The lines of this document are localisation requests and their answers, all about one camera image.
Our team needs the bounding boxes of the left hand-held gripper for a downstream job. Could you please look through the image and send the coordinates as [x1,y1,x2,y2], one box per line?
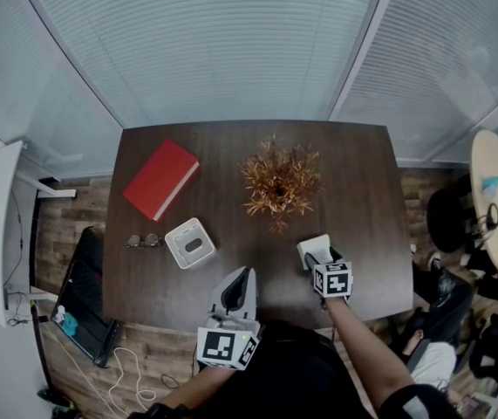
[196,266,262,371]

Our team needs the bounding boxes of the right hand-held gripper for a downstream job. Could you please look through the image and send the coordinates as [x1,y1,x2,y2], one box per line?
[303,245,355,301]

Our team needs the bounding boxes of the white square tissue holder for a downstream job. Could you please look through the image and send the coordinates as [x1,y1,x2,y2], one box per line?
[164,217,218,271]

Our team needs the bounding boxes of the person's left forearm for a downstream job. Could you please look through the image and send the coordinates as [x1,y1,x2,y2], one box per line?
[159,363,233,411]

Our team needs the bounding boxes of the person's right forearm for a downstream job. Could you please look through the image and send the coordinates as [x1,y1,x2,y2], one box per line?
[320,297,412,413]

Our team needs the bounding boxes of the dried orange plant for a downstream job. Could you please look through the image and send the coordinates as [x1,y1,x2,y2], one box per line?
[240,132,323,236]

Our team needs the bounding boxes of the dark-framed eyeglasses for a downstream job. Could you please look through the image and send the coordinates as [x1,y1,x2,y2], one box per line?
[125,232,164,251]

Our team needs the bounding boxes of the person's black clothing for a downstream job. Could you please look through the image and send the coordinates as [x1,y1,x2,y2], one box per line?
[128,319,454,419]

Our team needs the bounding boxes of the black round stool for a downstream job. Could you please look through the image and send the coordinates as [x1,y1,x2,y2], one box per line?
[426,187,479,254]

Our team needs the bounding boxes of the red hardcover book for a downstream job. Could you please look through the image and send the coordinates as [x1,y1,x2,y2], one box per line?
[121,139,201,223]

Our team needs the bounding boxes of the black open bag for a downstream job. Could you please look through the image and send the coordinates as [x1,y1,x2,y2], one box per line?
[50,226,121,369]

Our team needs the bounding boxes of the teal cloth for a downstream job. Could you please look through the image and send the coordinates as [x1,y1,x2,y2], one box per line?
[60,312,79,336]

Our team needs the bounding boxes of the black floor pole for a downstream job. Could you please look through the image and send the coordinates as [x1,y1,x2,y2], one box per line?
[30,299,72,409]

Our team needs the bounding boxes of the white cable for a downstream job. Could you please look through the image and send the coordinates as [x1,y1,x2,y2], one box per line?
[106,346,158,414]

